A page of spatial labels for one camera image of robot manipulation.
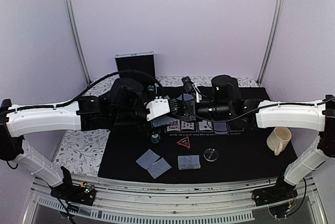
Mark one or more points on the face-up king card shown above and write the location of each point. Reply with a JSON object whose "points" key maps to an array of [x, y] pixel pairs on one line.
{"points": [[174, 127]]}

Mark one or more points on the black poker mat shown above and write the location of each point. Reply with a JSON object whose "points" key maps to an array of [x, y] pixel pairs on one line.
{"points": [[242, 155]]}

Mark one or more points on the right aluminium frame post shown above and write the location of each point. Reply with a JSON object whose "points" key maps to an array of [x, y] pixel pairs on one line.
{"points": [[270, 42]]}

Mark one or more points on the red triangle all-in marker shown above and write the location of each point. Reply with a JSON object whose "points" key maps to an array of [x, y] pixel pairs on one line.
{"points": [[185, 142]]}

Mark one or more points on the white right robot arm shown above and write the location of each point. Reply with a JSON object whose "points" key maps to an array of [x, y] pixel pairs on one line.
{"points": [[313, 129]]}

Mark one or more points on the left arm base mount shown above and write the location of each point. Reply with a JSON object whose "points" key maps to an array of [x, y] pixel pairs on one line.
{"points": [[83, 194]]}

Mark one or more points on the green poker chip pile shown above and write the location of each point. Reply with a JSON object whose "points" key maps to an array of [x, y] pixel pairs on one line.
{"points": [[155, 138]]}

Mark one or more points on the cream ribbed mug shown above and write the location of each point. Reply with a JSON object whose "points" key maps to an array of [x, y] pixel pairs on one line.
{"points": [[278, 139]]}

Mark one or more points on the face-up clubs card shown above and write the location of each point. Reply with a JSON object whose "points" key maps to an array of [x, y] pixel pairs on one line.
{"points": [[204, 126]]}

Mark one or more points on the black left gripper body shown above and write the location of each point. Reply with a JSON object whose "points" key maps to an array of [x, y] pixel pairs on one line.
{"points": [[125, 118]]}

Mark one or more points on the clear dealer button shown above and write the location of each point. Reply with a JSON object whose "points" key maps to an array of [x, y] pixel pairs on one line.
{"points": [[210, 154]]}

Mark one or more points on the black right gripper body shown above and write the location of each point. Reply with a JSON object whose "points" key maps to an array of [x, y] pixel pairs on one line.
{"points": [[220, 111]]}

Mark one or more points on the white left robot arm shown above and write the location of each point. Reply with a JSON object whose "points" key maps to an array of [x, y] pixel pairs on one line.
{"points": [[18, 121]]}

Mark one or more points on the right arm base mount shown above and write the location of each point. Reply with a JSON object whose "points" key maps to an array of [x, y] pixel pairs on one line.
{"points": [[278, 192]]}

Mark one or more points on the face-up diamonds card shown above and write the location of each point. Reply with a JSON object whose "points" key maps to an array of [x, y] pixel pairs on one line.
{"points": [[188, 126]]}

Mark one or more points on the aluminium poker chip case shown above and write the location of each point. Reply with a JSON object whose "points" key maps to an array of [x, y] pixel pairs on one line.
{"points": [[143, 61]]}

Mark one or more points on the left aluminium frame post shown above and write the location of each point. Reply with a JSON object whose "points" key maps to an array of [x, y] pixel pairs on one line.
{"points": [[76, 39]]}

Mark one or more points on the aluminium frame post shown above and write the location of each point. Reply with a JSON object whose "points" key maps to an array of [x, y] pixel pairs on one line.
{"points": [[270, 42], [76, 39]]}

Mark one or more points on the blue patterned card deck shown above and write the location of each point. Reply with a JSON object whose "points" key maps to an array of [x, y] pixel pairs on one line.
{"points": [[163, 121]]}

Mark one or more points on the floral white tablecloth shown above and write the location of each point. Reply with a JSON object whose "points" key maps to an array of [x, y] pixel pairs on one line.
{"points": [[82, 152]]}

